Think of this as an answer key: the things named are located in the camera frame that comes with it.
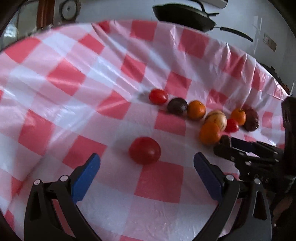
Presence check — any orange tangerine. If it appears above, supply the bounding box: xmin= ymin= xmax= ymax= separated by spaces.
xmin=230 ymin=108 xmax=246 ymax=126
xmin=199 ymin=123 xmax=221 ymax=146
xmin=187 ymin=100 xmax=206 ymax=121

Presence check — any dark purple mangosteen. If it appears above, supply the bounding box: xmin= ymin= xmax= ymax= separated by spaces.
xmin=166 ymin=97 xmax=188 ymax=115

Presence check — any dark red passion fruit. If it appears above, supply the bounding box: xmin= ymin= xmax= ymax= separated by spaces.
xmin=243 ymin=108 xmax=259 ymax=132

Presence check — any red white checkered tablecloth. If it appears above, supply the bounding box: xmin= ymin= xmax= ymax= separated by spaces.
xmin=1 ymin=20 xmax=287 ymax=240

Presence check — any orange tangerine front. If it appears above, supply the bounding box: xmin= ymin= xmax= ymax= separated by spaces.
xmin=187 ymin=100 xmax=206 ymax=121

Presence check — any dark pot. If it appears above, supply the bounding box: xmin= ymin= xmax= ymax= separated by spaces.
xmin=260 ymin=63 xmax=290 ymax=95

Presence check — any large red tomato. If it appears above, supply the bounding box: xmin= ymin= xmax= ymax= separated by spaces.
xmin=128 ymin=137 xmax=161 ymax=165

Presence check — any small red tomato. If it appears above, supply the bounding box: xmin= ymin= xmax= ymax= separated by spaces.
xmin=149 ymin=89 xmax=168 ymax=105
xmin=224 ymin=118 xmax=239 ymax=133

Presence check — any yellow striped melon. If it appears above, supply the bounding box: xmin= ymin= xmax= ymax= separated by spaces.
xmin=204 ymin=110 xmax=227 ymax=131

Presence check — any black frying pan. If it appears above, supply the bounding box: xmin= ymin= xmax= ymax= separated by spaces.
xmin=152 ymin=1 xmax=253 ymax=42

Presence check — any orange tangerine back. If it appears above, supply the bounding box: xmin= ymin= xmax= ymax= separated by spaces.
xmin=199 ymin=123 xmax=221 ymax=146

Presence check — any small dark mangosteen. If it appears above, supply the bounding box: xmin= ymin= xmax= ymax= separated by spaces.
xmin=219 ymin=135 xmax=232 ymax=148

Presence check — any wall socket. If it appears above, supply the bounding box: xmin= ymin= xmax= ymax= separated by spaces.
xmin=263 ymin=33 xmax=277 ymax=52

